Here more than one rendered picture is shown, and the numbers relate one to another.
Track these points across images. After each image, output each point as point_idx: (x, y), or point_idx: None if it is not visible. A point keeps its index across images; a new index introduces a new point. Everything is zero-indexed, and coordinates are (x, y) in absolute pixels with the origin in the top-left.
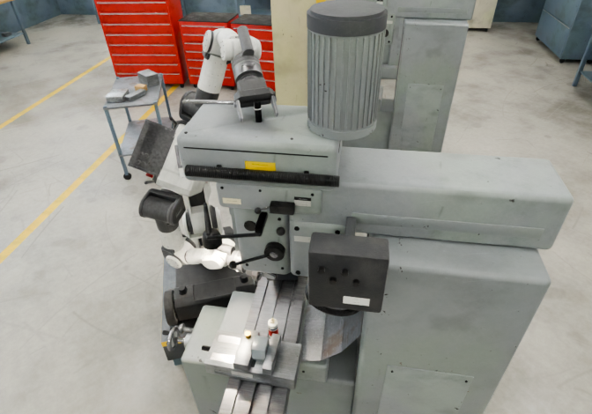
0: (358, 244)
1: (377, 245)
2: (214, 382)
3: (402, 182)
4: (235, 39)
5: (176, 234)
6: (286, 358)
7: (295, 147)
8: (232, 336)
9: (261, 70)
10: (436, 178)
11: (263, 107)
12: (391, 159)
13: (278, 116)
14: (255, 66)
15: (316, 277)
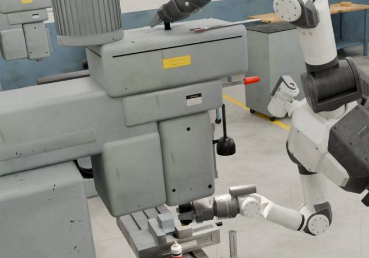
0: (58, 76)
1: (45, 79)
2: None
3: (32, 86)
4: None
5: (301, 181)
6: (144, 238)
7: None
8: (202, 230)
9: None
10: (0, 94)
11: (178, 32)
12: (46, 93)
13: (154, 32)
14: None
15: None
